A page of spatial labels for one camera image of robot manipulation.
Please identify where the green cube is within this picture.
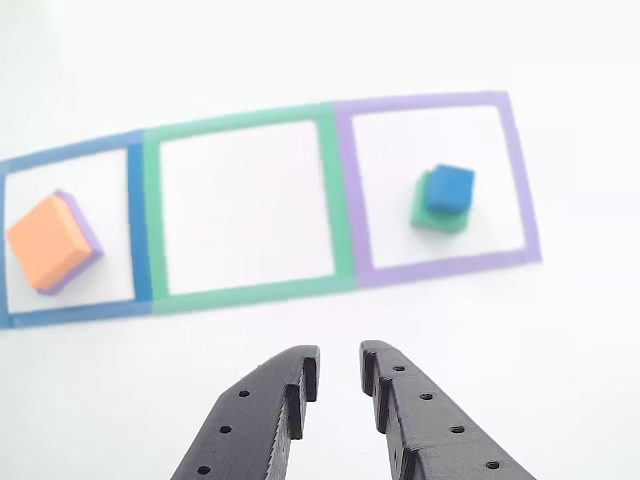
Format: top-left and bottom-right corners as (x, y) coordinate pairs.
(409, 169), (472, 236)

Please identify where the small blue cube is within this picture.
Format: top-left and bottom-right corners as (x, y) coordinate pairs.
(424, 163), (476, 214)

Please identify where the purple square block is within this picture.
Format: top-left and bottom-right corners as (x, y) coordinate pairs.
(37, 189), (105, 297)

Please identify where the orange square block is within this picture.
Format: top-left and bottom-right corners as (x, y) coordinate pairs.
(5, 193), (95, 292)

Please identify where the blue tape square frame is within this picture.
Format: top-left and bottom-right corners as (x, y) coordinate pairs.
(0, 128), (155, 331)

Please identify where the green tape square frame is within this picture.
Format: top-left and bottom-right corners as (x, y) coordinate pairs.
(142, 102), (357, 317)

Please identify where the purple tape square frame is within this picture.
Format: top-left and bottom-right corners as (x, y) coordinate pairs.
(333, 90), (544, 290)

